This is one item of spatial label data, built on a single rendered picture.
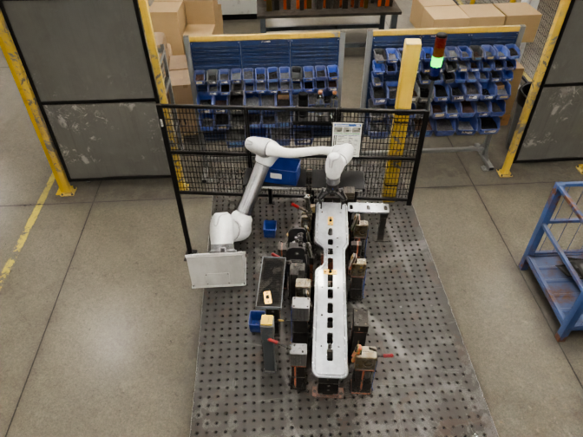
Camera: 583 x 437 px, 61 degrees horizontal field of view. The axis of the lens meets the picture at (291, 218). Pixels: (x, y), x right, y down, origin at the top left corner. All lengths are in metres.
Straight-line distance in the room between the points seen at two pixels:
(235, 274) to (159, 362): 1.04
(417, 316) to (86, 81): 3.45
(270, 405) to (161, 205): 2.89
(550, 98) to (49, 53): 4.63
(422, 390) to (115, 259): 2.96
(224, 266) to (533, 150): 3.74
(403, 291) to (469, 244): 1.61
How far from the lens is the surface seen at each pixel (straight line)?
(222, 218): 3.31
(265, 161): 3.40
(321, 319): 2.82
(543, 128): 5.71
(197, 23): 7.35
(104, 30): 4.64
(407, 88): 3.50
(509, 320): 4.39
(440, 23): 5.79
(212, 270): 3.28
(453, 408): 3.00
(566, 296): 4.52
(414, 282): 3.47
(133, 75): 4.76
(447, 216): 5.11
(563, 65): 5.38
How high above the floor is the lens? 3.27
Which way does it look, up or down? 42 degrees down
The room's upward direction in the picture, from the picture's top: 1 degrees counter-clockwise
